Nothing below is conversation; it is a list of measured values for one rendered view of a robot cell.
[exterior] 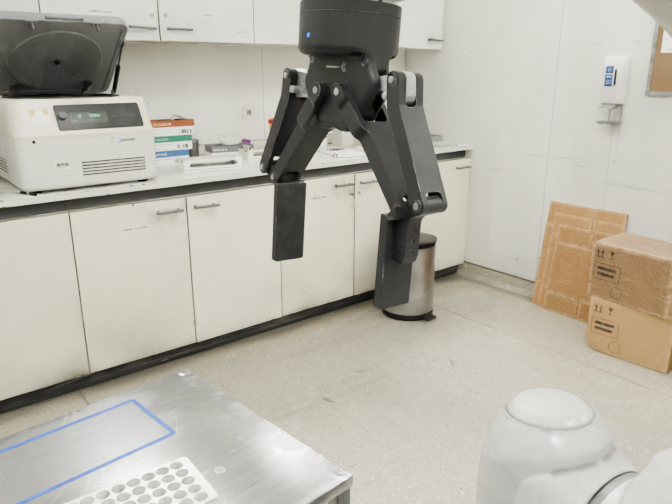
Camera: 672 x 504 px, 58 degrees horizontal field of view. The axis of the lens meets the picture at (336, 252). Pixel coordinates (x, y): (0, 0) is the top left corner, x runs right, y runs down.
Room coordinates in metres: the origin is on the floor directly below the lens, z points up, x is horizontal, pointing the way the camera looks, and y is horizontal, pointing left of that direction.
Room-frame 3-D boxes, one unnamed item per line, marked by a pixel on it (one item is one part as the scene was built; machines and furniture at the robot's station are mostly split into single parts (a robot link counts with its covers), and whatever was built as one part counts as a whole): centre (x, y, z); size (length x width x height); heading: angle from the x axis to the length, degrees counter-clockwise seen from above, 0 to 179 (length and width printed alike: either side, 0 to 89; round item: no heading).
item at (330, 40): (0.47, -0.01, 1.37); 0.08 x 0.07 x 0.09; 39
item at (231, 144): (3.32, 0.59, 0.97); 0.24 x 0.12 x 0.13; 118
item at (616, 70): (3.22, -1.43, 1.31); 0.13 x 0.11 x 0.26; 129
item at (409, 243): (0.40, -0.06, 1.26); 0.03 x 0.01 x 0.05; 39
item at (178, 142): (3.15, 0.88, 1.01); 0.23 x 0.12 x 0.08; 128
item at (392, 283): (0.42, -0.04, 1.24); 0.03 x 0.01 x 0.07; 129
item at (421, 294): (3.30, -0.43, 0.23); 0.38 x 0.31 x 0.46; 39
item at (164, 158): (3.14, 0.90, 0.94); 0.23 x 0.13 x 0.07; 134
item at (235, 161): (2.95, 0.62, 0.93); 0.30 x 0.10 x 0.06; 121
